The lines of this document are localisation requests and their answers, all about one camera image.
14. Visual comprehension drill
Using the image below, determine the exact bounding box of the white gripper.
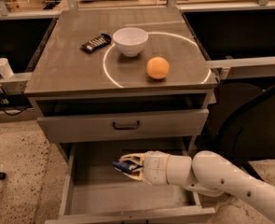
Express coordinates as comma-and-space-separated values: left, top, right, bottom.
119, 151, 170, 186

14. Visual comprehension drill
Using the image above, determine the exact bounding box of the blue rxbar blueberry bar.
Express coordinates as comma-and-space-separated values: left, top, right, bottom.
112, 161, 142, 175

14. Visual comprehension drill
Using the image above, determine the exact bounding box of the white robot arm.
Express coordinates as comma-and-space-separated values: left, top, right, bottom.
113, 150, 275, 222

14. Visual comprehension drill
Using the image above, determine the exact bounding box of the open middle drawer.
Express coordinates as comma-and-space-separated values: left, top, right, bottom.
45, 138, 215, 224

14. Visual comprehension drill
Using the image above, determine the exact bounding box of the grey top drawer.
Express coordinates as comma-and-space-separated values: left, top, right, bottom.
38, 109, 208, 144

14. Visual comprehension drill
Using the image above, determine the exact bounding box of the grey drawer cabinet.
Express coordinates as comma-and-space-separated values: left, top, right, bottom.
23, 6, 219, 224

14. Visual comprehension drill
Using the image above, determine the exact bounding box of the orange ball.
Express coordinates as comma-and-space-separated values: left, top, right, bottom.
146, 57, 170, 79

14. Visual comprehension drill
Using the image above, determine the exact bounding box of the black office chair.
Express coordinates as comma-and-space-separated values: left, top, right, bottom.
198, 82, 275, 177

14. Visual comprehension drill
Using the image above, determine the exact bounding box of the white bowl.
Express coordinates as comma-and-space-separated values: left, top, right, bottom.
113, 27, 148, 57

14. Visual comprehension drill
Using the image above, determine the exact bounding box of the black snack bar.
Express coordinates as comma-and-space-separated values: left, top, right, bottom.
81, 34, 112, 53

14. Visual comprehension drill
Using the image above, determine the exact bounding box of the white paper cup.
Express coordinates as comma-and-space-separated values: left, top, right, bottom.
0, 58, 14, 78

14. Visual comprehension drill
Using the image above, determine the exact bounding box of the black drawer handle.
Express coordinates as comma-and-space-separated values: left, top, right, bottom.
112, 120, 140, 130

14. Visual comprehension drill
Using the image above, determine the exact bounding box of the grey side shelf rail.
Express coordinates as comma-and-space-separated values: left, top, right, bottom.
206, 56, 275, 80

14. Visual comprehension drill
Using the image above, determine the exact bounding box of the black cable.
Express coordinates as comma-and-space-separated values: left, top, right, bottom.
0, 85, 31, 117

